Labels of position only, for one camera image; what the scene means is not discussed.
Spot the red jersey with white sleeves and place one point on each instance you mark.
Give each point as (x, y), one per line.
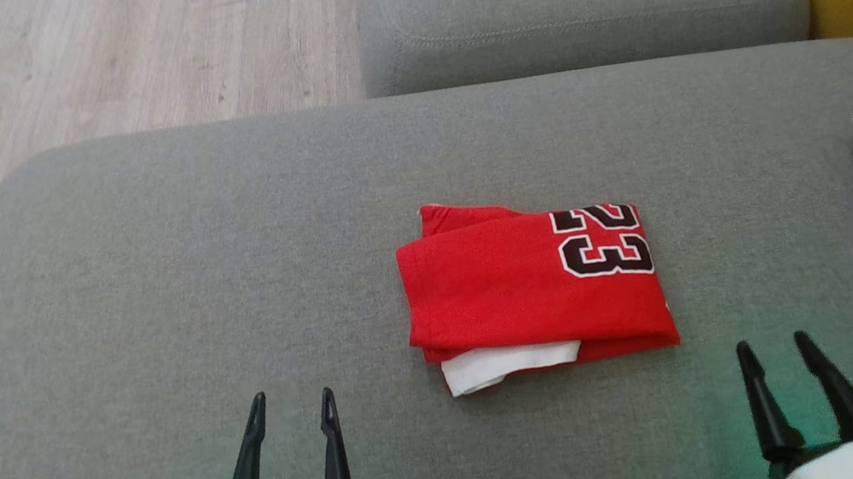
(514, 294)

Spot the large grey sofa seat cushion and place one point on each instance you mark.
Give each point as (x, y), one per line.
(238, 295)

